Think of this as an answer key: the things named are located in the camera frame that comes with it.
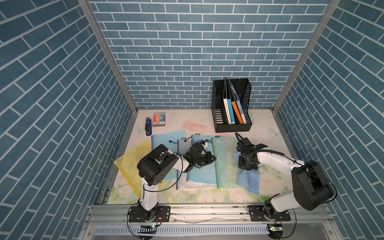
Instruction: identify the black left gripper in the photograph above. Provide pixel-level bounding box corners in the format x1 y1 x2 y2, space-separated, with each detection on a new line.
191 152 217 167

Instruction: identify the green mesh document bag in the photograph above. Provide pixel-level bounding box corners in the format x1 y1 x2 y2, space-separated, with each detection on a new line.
212 138 245 189

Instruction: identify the light blue cleaning cloth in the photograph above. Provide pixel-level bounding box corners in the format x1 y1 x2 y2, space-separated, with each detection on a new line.
237 168 261 195

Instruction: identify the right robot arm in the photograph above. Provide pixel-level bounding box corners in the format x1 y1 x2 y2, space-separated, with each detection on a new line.
235 132 337 218

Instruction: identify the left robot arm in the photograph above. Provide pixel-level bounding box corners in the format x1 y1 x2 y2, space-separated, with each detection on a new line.
137 141 217 212

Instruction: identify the clear grey document bag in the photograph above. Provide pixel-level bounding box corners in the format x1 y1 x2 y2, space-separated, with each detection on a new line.
177 138 217 191

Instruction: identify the blue mesh document bag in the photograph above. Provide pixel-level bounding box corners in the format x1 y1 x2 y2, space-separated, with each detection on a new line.
152 131 186 183

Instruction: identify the yellow mesh document bag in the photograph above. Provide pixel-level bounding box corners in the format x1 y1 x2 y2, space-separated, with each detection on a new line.
110 140 152 204

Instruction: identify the orange book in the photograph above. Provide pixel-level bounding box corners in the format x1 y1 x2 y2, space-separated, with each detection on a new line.
232 102 244 124

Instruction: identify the white book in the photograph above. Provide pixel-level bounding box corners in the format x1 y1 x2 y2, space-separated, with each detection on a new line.
223 98 232 125

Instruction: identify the teal book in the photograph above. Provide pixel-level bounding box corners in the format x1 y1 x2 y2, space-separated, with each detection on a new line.
228 99 236 124

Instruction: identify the blue folder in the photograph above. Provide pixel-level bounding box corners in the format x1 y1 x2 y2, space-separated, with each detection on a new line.
227 80 247 124

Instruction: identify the black mesh file holder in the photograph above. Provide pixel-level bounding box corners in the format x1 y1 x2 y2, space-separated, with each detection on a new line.
212 79 252 133

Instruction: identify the box of coloured markers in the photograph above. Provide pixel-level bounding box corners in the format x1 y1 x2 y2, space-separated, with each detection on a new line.
153 112 166 127

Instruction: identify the blue black stapler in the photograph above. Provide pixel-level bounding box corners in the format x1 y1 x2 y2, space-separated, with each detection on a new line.
145 117 152 136

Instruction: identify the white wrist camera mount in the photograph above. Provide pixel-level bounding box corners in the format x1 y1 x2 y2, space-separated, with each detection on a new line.
200 141 209 149

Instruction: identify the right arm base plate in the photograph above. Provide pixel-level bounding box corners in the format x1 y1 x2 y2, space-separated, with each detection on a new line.
246 205 291 222

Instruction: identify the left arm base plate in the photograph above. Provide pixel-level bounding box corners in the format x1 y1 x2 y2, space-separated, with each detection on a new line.
128 204 171 223

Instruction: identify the aluminium front rail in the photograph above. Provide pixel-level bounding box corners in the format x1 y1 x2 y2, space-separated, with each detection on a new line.
80 204 342 240

